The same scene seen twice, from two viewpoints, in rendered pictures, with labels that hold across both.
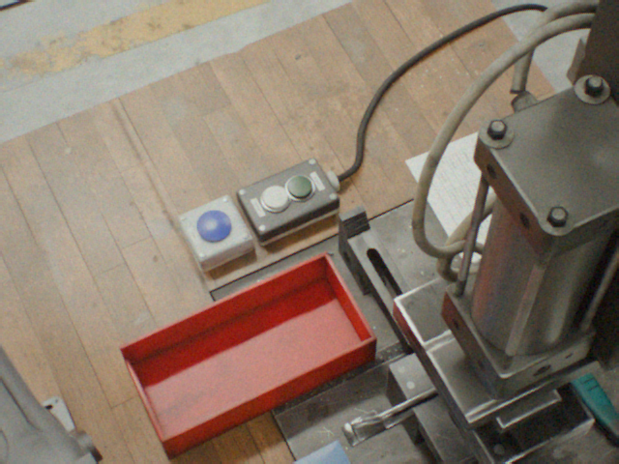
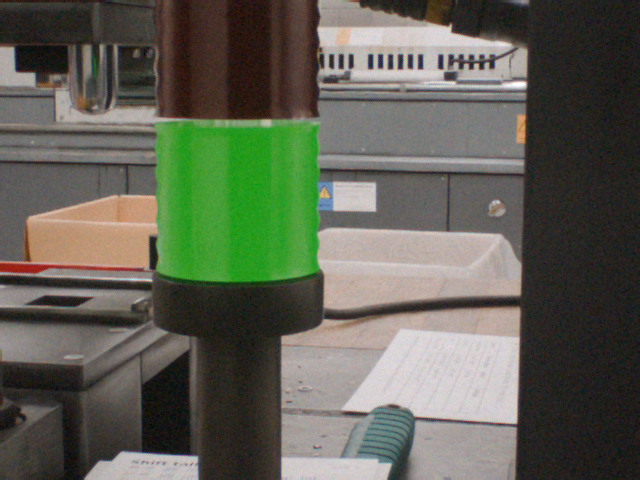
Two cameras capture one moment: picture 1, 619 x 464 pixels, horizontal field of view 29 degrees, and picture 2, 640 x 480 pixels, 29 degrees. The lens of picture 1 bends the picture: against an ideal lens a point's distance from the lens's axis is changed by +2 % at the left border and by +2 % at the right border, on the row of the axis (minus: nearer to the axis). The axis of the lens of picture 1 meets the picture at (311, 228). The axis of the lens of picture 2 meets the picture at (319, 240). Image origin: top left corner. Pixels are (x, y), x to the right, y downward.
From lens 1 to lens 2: 1.21 m
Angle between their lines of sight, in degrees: 60
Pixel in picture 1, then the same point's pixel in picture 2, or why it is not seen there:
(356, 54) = (450, 293)
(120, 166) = not seen: hidden behind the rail
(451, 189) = (432, 352)
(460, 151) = (491, 341)
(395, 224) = (312, 353)
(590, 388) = (369, 452)
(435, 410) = (34, 291)
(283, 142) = not seen: hidden behind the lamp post
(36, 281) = not seen: outside the picture
